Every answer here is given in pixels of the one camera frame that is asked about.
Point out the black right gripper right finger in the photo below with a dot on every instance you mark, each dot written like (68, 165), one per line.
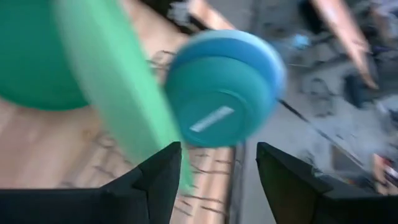
(311, 205)

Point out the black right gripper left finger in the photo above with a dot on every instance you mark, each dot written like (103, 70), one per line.
(93, 208)

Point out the light green plate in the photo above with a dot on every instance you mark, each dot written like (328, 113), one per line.
(124, 93)

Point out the teal plate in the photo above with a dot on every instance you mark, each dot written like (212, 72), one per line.
(217, 102)

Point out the dark green plate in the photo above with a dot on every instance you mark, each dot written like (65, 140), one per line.
(31, 56)

